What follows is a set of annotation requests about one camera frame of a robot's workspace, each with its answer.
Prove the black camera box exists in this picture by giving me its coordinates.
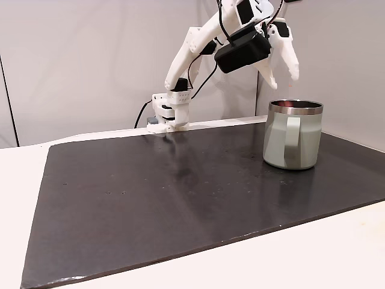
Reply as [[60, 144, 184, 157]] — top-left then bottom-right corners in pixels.
[[214, 31, 273, 74]]

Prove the black rectangular table mat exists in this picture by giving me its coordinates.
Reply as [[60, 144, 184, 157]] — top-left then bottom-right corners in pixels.
[[19, 122, 385, 289]]

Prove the pale green steel mug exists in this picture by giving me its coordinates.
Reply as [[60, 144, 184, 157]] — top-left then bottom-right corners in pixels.
[[262, 99, 325, 171]]

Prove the black power cable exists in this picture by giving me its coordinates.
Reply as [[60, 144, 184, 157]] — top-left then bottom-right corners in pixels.
[[134, 101, 153, 129]]

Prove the black camera cable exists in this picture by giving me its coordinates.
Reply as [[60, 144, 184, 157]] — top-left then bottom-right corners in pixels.
[[215, 0, 237, 48]]

